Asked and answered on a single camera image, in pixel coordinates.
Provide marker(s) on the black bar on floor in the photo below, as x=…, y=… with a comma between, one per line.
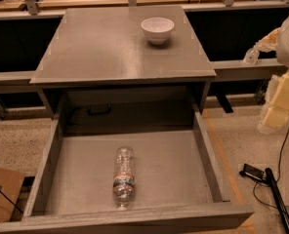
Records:
x=278, y=199

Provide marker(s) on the clear plastic water bottle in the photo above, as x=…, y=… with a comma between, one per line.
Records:
x=123, y=186

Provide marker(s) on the grey metal shelf rail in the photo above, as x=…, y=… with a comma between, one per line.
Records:
x=220, y=71

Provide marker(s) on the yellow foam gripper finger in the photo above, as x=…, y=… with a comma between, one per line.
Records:
x=267, y=43
x=275, y=112

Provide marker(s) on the white ceramic bowl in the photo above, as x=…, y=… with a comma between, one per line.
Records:
x=157, y=30

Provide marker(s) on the clear pump sanitizer bottle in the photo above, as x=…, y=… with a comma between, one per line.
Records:
x=251, y=56

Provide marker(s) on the grey open top drawer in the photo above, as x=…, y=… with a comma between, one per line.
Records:
x=139, y=169

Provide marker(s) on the black power adapter on floor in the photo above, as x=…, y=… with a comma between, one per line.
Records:
x=253, y=173

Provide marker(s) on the brown cardboard box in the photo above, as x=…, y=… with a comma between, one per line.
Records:
x=10, y=190

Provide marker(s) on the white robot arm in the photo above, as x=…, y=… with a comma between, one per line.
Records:
x=282, y=44

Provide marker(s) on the grey cabinet with counter top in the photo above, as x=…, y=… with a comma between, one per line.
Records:
x=109, y=41

